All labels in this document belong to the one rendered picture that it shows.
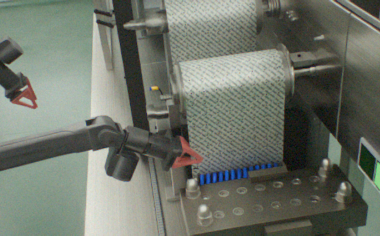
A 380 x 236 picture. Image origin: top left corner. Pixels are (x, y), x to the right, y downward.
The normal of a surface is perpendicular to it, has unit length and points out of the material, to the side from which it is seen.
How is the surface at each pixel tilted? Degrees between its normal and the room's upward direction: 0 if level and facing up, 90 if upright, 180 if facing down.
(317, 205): 0
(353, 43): 90
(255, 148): 90
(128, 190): 0
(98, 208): 0
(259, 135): 90
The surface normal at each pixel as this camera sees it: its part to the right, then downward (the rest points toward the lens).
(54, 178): -0.07, -0.85
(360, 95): -0.98, 0.15
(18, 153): 0.28, 0.27
